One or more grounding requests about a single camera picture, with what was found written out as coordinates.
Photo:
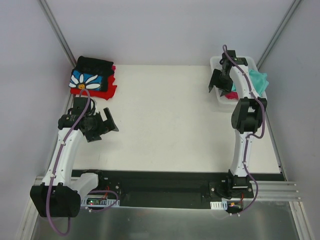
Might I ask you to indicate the white plastic basket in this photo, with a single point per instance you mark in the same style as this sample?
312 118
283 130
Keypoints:
225 100

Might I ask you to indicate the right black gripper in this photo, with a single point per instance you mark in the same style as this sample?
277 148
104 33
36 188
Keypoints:
219 81

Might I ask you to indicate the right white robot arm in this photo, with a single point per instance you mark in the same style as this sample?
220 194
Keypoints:
247 119

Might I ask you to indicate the left white cable duct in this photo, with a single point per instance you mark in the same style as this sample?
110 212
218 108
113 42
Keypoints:
99 202

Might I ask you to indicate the red folded t shirt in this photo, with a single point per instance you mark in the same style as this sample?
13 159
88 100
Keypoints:
102 92

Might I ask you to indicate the right white cable duct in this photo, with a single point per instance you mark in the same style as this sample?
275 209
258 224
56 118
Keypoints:
219 205

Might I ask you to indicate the left aluminium frame post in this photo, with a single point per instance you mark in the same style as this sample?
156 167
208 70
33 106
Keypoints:
57 31

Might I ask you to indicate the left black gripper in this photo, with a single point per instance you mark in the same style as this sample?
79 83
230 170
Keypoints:
100 125

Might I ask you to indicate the magenta t shirt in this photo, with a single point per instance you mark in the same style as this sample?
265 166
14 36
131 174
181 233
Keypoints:
232 96

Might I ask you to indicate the aluminium frame post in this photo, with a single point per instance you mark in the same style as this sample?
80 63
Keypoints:
57 31
293 7

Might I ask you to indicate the pink folded t shirt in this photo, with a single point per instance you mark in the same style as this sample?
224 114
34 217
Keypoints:
114 69

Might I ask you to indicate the teal t shirt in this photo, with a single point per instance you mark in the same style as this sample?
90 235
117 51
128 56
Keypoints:
259 81

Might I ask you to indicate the white cable duct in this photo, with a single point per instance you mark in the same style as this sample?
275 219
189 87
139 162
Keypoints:
99 202
219 205

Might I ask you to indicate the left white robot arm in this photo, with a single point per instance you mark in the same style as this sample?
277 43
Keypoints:
57 196

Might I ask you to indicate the right aluminium frame post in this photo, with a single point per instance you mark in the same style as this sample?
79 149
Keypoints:
293 7

